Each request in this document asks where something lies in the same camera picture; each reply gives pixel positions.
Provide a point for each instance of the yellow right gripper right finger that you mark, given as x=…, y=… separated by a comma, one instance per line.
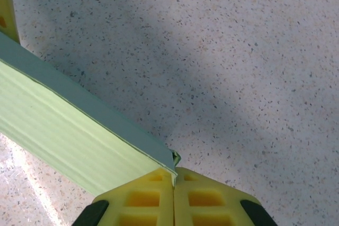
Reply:
x=219, y=210

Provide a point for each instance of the light green paper box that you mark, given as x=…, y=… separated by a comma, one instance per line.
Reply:
x=66, y=120

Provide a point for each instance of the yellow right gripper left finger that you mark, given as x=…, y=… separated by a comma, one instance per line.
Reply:
x=143, y=210

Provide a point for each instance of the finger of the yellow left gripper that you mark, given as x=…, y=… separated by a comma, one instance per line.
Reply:
x=6, y=11

